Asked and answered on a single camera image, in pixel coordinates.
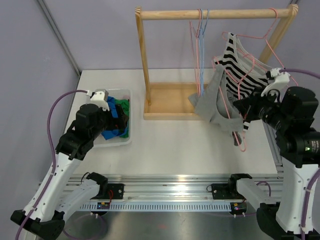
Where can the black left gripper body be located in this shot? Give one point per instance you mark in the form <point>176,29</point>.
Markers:
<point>106,121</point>

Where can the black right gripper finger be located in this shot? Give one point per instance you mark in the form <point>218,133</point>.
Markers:
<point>252,99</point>
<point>238,110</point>

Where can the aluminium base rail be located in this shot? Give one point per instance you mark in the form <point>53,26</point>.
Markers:
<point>167,188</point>

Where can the grey tank top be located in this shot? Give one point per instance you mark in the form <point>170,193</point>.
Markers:
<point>214,107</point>

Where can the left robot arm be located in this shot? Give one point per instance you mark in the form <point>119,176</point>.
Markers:
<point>46,214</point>

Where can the wooden clothes rack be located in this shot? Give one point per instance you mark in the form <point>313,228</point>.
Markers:
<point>168,101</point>

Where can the black white striped top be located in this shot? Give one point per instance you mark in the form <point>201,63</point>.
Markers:
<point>237,65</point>

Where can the green tank top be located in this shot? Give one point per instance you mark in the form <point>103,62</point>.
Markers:
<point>125,104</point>

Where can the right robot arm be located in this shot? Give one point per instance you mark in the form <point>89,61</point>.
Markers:
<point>299,147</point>

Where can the white slotted cable duct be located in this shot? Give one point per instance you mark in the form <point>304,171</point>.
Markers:
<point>119,206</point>

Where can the clear plastic basket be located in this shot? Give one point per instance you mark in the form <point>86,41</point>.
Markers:
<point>106,141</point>

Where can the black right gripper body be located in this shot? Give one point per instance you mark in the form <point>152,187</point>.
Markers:
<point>266,108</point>

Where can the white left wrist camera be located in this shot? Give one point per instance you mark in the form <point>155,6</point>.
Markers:
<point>99,98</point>

